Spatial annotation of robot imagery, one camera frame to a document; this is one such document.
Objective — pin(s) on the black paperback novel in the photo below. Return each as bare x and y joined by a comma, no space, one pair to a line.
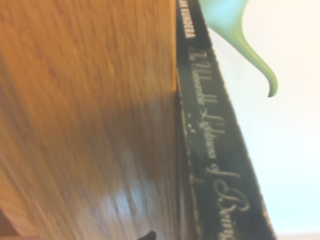
212,130

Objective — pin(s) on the wooden oak bookshelf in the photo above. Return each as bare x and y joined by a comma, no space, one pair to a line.
75,100

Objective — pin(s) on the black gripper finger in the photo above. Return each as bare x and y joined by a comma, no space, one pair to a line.
148,235

